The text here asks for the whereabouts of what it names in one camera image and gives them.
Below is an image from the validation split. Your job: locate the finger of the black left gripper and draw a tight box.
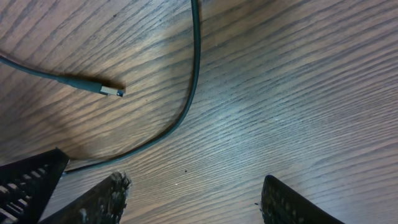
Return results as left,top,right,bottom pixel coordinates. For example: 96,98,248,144
1,148,69,223

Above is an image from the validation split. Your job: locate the thin black USB-C cable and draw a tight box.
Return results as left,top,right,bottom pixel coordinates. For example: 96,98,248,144
0,0,202,174

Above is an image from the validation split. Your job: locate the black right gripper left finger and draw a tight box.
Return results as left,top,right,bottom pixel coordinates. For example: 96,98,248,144
40,172,131,224

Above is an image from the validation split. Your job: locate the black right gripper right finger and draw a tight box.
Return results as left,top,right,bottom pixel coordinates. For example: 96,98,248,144
261,175,343,224

